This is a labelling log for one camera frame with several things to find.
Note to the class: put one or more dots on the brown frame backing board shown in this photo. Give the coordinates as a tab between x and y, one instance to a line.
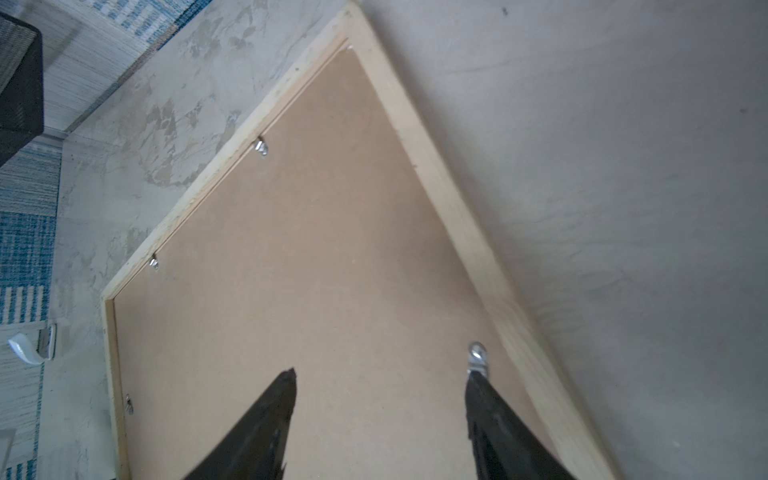
324	256

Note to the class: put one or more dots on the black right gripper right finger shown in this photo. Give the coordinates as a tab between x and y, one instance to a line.
503	447

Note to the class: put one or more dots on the light wooden picture frame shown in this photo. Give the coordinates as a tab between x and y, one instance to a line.
554	399

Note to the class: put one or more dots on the black wire shelf rack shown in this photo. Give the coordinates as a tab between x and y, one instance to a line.
22	92

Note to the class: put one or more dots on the small white plastic device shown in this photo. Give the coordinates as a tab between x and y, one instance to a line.
35	351

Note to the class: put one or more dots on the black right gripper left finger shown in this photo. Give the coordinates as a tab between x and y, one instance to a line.
254	448

